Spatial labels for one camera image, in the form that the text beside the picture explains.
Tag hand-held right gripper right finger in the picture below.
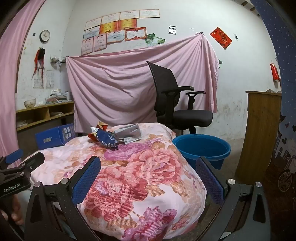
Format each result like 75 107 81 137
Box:
195 156 271 241

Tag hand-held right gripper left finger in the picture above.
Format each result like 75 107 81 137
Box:
24 156 102 241

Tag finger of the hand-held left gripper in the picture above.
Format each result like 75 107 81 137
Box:
0 149 24 171
0 152 45 179

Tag blue plastic basin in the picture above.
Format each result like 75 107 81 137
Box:
172 134 231 171

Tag person's left hand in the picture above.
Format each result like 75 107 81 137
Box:
9 197 25 226

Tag blue cardboard box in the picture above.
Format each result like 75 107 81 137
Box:
35 123 76 151

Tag blue snack wrapper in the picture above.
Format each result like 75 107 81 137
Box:
87 126 119 150

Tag wooden shelf unit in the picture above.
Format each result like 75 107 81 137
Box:
16 101 75 130

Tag pile of papers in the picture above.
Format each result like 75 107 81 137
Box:
45 89 71 104

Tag black office chair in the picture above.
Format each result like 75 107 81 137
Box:
147 61 213 136

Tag wooden cabinet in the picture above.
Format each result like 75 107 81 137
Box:
236 90 282 184

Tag pink curtain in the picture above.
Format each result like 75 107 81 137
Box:
0 0 47 167

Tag pink hanging sheet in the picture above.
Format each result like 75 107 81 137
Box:
66 32 219 133

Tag red hanging ornament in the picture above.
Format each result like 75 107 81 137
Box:
32 47 46 80

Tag blue printed curtain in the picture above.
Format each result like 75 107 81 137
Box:
248 0 296 241

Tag red hanging bag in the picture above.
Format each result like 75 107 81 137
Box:
270 61 281 81

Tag wall calendar papers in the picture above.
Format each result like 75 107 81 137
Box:
33 70 54 89

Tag round wall clock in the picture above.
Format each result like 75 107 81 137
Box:
39 30 51 43

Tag red paper wall poster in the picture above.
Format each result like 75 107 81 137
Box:
210 27 232 50

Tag group of wall certificates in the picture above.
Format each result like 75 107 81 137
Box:
81 9 160 55

